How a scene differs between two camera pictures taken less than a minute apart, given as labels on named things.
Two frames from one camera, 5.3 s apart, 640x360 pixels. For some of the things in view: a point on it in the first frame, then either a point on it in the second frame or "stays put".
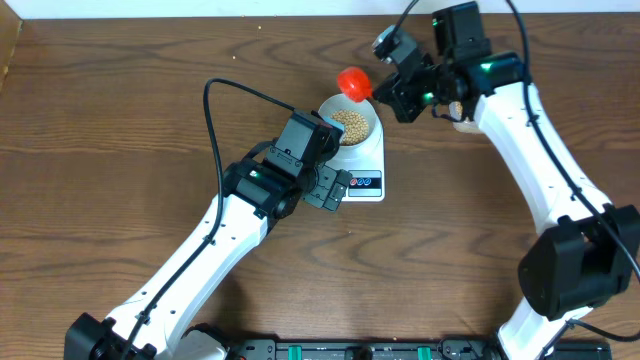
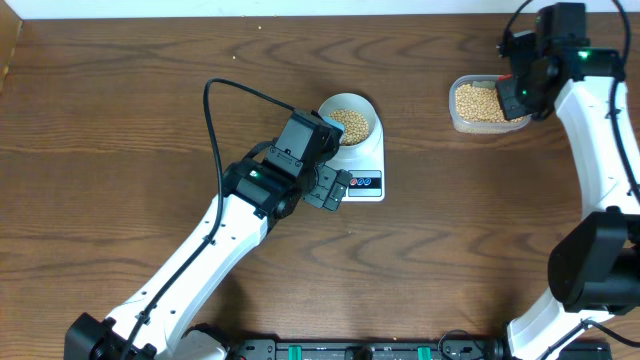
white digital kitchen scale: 365,166 stays put
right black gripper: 397,98 -> 511,107
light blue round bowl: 357,119 stays put
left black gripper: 327,191 stays put
